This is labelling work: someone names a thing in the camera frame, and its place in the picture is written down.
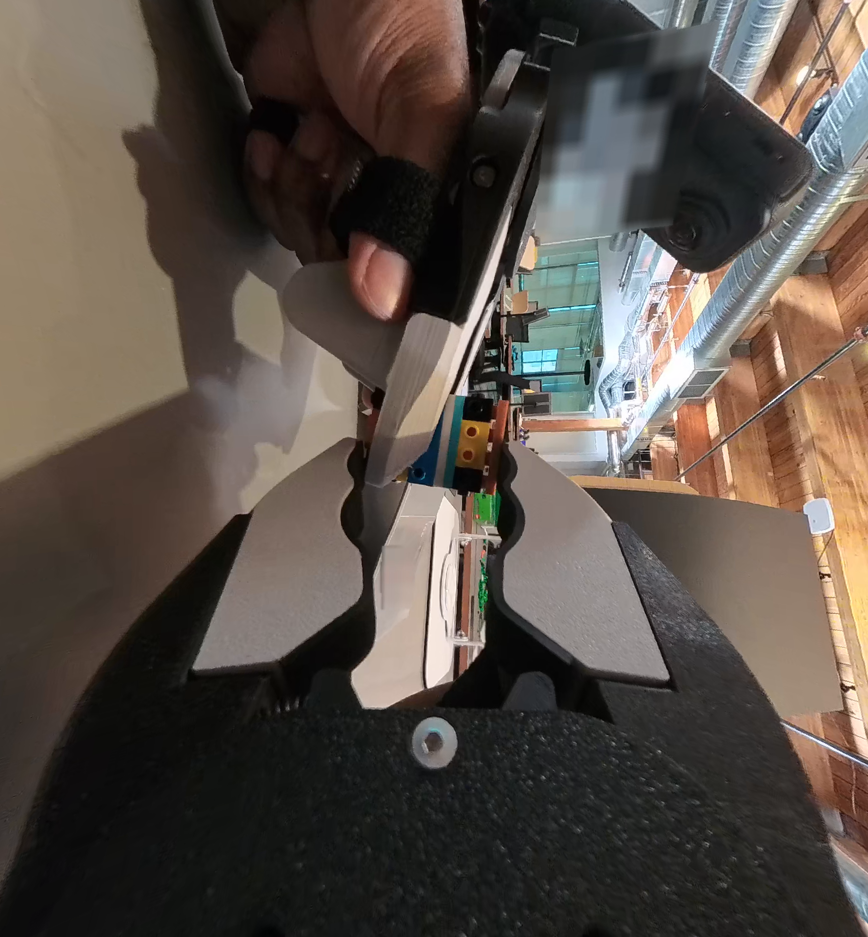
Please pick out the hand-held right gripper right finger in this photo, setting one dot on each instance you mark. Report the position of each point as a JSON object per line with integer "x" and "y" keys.
{"x": 580, "y": 593}

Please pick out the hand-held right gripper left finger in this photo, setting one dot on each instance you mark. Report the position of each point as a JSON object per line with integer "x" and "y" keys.
{"x": 287, "y": 578}

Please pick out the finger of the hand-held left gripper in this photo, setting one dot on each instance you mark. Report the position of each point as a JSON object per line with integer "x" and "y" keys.
{"x": 423, "y": 388}

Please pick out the brown teal toy brick model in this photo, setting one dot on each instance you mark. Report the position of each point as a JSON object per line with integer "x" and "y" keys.
{"x": 445, "y": 454}

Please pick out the white desk stand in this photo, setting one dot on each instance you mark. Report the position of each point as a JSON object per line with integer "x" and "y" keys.
{"x": 441, "y": 622}

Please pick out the grey desk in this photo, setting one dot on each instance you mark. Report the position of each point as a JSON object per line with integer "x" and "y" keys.
{"x": 38, "y": 219}

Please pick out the person's left hand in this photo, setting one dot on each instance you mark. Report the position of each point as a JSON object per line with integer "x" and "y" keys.
{"x": 390, "y": 80}

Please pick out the green cardboard box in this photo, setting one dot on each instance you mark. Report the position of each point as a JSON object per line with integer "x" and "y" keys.
{"x": 486, "y": 506}

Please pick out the black floor lamp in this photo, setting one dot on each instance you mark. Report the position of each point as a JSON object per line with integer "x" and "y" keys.
{"x": 551, "y": 377}

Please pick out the white ceiling sensor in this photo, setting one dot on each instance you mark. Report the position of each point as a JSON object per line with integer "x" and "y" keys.
{"x": 819, "y": 516}

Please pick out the silver air duct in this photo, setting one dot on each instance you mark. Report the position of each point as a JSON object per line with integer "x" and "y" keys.
{"x": 759, "y": 36}
{"x": 770, "y": 241}

